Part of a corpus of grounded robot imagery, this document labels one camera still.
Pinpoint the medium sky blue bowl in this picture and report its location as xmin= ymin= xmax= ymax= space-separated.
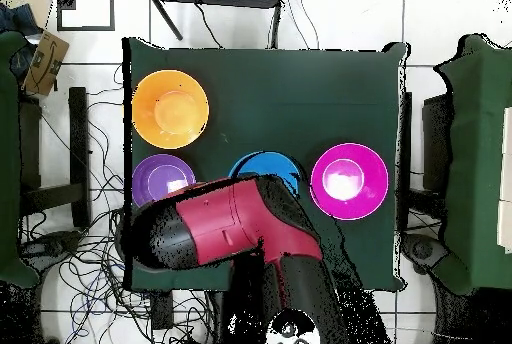
xmin=228 ymin=150 xmax=302 ymax=198

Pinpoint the dark green tablecloth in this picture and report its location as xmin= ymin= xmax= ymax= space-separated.
xmin=121 ymin=36 xmax=409 ymax=293

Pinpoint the large pink bowl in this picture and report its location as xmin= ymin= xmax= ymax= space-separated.
xmin=309 ymin=142 xmax=390 ymax=222

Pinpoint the purple bowl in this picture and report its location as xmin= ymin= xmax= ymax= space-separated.
xmin=131 ymin=153 xmax=198 ymax=208

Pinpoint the large yellow bowl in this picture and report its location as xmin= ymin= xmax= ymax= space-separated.
xmin=131 ymin=69 xmax=210 ymax=150

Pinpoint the black power strip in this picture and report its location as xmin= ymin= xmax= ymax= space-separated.
xmin=150 ymin=290 xmax=174 ymax=330

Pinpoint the black floor stand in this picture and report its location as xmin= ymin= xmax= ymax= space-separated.
xmin=19 ymin=86 xmax=92 ymax=228

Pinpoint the black box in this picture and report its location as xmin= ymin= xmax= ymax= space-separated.
xmin=421 ymin=93 xmax=454 ymax=193

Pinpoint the black stand foot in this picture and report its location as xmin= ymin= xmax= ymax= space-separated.
xmin=19 ymin=230 xmax=83 ymax=271
xmin=400 ymin=232 xmax=450 ymax=275

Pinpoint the green covered side table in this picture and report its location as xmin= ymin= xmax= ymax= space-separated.
xmin=0 ymin=30 xmax=41 ymax=289
xmin=433 ymin=33 xmax=512 ymax=295

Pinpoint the cardboard box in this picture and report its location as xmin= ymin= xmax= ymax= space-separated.
xmin=22 ymin=30 xmax=70 ymax=97

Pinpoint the blue cloth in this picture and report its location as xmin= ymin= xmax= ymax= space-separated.
xmin=0 ymin=2 xmax=41 ymax=37

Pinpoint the tangle of cables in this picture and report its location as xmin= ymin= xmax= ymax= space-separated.
xmin=17 ymin=63 xmax=221 ymax=344

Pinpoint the black square frame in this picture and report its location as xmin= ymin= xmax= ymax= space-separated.
xmin=56 ymin=0 xmax=116 ymax=32

